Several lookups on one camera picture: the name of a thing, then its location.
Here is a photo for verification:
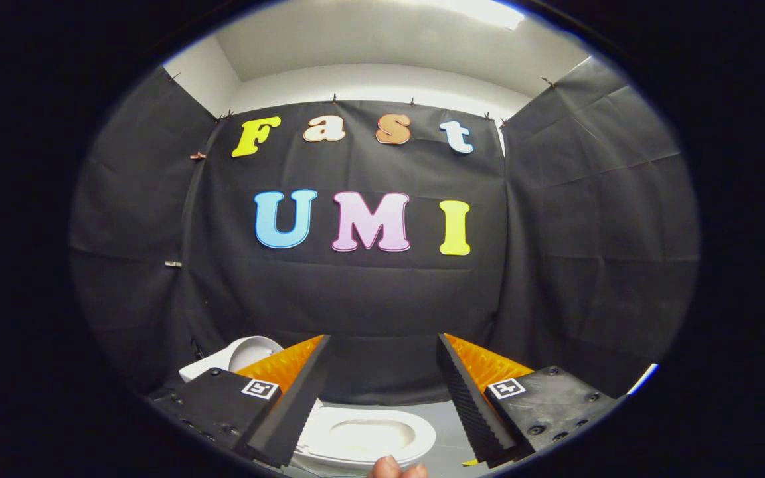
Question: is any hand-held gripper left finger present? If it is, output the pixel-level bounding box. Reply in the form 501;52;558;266
147;334;332;469

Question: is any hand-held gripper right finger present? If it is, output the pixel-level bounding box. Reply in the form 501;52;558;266
437;333;626;465

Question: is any white toilet lid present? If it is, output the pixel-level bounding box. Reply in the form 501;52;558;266
226;336;285;374

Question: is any white toilet seat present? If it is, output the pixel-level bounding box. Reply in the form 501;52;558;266
295;405;437;469

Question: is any white ceramic toilet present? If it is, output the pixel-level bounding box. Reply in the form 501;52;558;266
179;352;426;473

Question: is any black backdrop cloth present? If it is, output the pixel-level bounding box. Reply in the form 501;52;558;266
70;56;700;406

